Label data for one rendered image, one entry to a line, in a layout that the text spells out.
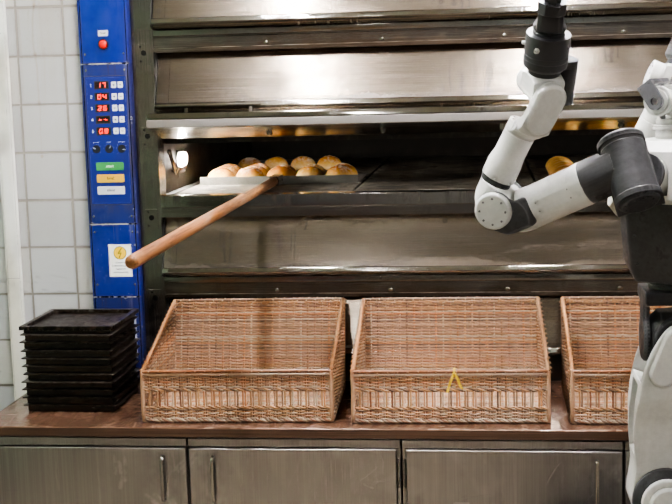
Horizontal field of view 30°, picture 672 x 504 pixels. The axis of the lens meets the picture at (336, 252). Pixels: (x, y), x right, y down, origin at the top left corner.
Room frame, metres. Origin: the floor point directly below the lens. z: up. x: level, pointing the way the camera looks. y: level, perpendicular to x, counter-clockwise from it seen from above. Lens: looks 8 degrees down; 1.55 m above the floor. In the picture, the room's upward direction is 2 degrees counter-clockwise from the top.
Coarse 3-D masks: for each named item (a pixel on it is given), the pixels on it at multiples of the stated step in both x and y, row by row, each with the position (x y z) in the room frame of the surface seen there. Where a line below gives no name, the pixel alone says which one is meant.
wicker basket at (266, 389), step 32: (192, 320) 3.91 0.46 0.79; (224, 320) 3.90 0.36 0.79; (256, 320) 3.89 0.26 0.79; (288, 320) 3.88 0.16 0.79; (320, 320) 3.87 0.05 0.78; (160, 352) 3.69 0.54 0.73; (192, 352) 3.88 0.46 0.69; (224, 352) 3.87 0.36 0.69; (256, 352) 3.86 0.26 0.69; (288, 352) 3.86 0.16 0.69; (160, 384) 3.47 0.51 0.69; (192, 384) 3.85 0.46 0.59; (224, 384) 3.45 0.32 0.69; (256, 384) 3.44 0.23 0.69; (288, 384) 3.43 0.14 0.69; (320, 384) 3.42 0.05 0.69; (160, 416) 3.47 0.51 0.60; (192, 416) 3.46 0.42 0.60; (224, 416) 3.45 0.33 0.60; (256, 416) 3.47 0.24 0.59; (288, 416) 3.43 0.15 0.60; (320, 416) 3.43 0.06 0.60
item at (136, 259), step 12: (276, 180) 4.17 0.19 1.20; (252, 192) 3.76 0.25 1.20; (228, 204) 3.42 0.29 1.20; (240, 204) 3.56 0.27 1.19; (204, 216) 3.15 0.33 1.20; (216, 216) 3.24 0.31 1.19; (180, 228) 2.91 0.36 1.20; (192, 228) 2.98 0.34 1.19; (156, 240) 2.72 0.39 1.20; (168, 240) 2.76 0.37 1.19; (180, 240) 2.86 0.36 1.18; (144, 252) 2.57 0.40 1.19; (156, 252) 2.65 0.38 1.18; (132, 264) 2.51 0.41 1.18
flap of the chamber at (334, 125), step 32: (160, 128) 3.83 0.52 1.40; (192, 128) 3.83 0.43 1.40; (224, 128) 3.83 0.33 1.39; (256, 128) 3.83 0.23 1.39; (288, 128) 3.83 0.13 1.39; (320, 128) 3.84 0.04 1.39; (352, 128) 3.84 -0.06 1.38; (416, 128) 3.84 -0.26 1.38; (448, 128) 3.84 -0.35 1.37; (480, 128) 3.84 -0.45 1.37; (576, 128) 3.84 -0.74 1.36; (608, 128) 3.84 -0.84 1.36
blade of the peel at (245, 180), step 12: (204, 180) 4.32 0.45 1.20; (216, 180) 4.32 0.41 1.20; (228, 180) 4.31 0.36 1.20; (240, 180) 4.31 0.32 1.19; (252, 180) 4.30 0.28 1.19; (264, 180) 4.30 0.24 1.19; (288, 180) 4.29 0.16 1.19; (300, 180) 4.28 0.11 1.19; (312, 180) 4.28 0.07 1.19; (324, 180) 4.27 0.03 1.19; (336, 180) 4.27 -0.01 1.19; (348, 180) 4.26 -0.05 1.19; (360, 180) 4.33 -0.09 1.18
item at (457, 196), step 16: (272, 192) 3.99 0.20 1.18; (288, 192) 3.97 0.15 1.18; (304, 192) 3.96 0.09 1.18; (320, 192) 3.94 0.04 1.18; (336, 192) 3.93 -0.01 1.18; (352, 192) 3.91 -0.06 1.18; (368, 192) 3.90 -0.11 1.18; (384, 192) 3.89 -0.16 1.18; (400, 192) 3.88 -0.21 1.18; (416, 192) 3.88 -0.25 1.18; (432, 192) 3.87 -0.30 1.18; (448, 192) 3.87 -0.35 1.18; (464, 192) 3.86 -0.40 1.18
